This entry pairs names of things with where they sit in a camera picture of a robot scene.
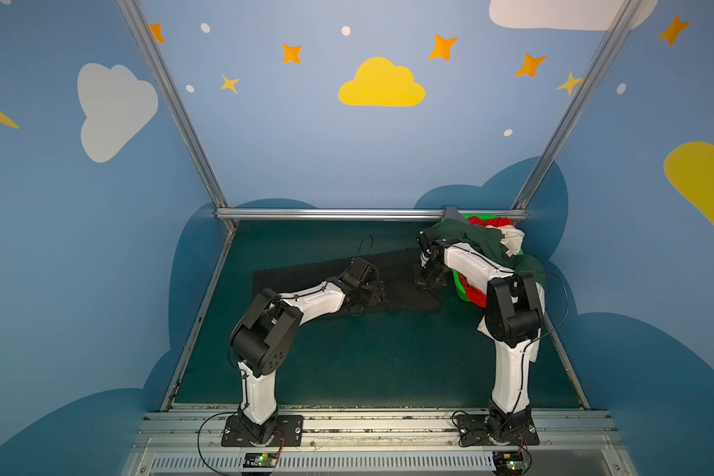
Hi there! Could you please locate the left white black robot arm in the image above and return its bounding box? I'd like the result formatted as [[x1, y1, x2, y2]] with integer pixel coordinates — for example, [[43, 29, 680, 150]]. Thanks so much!
[[229, 266, 385, 445]]

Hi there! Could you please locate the rear horizontal aluminium rail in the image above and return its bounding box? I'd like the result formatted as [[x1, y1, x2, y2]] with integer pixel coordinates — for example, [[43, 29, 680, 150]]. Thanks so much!
[[215, 207, 529, 222]]

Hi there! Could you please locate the dark green t shirt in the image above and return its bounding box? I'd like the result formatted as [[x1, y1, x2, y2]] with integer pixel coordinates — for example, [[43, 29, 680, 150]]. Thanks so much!
[[431, 220, 547, 287]]

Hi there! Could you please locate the front aluminium rail bed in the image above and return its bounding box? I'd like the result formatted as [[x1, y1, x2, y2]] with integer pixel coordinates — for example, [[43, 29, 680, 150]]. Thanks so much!
[[122, 406, 637, 475]]

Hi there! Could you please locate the white t shirt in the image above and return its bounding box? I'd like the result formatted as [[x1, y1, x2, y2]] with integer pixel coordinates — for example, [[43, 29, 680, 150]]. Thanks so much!
[[478, 223, 545, 348]]

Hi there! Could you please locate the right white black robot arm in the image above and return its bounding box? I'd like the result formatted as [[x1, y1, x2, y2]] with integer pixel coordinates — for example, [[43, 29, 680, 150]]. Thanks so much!
[[416, 235, 545, 445]]

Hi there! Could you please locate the black t shirt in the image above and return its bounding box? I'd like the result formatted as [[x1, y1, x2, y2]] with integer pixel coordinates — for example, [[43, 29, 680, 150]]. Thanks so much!
[[251, 248, 444, 315]]

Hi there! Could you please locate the right side floor rail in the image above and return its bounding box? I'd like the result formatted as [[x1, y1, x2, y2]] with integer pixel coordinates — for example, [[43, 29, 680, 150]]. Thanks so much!
[[545, 315, 591, 410]]

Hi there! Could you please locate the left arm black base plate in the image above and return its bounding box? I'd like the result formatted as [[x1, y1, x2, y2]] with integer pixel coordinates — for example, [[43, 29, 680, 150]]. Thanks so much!
[[220, 414, 303, 447]]

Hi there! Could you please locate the right rear aluminium post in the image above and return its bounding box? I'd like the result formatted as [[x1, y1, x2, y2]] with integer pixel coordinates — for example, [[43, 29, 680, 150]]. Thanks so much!
[[511, 0, 644, 214]]

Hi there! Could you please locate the left rear aluminium post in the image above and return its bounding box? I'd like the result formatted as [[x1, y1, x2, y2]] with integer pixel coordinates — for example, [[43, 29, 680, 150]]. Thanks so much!
[[117, 0, 227, 208]]

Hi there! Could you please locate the left green circuit board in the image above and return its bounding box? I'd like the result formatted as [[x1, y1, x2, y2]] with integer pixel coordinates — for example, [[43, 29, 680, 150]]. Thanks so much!
[[243, 453, 279, 470]]

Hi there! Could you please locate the aluminium post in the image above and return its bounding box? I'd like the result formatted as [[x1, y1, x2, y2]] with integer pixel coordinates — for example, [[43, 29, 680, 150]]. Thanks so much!
[[117, 0, 227, 208], [511, 0, 644, 214]]

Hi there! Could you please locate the green circuit board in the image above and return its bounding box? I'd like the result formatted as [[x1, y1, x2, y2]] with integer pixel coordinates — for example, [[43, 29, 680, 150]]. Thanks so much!
[[243, 453, 279, 470], [493, 451, 528, 476]]

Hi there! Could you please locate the bright green plastic basket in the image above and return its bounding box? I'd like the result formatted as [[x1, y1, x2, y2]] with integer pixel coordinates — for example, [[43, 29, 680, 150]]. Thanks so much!
[[453, 213, 526, 307]]

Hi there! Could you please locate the right green circuit board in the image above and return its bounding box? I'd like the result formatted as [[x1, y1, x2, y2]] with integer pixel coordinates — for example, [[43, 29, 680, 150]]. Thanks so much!
[[493, 451, 528, 476]]

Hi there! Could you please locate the grey t shirt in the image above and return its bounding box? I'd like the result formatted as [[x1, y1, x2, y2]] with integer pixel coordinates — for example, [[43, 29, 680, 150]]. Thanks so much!
[[442, 205, 468, 223]]

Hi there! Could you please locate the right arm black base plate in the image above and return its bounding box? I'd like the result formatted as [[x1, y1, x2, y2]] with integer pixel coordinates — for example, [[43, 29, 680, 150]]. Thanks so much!
[[451, 412, 539, 447]]

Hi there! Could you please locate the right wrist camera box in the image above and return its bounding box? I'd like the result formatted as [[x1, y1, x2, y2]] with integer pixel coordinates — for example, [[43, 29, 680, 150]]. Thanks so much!
[[416, 228, 444, 256]]

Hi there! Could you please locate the red t shirt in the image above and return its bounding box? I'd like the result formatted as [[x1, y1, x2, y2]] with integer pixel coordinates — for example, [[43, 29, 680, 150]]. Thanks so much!
[[453, 214, 514, 307]]

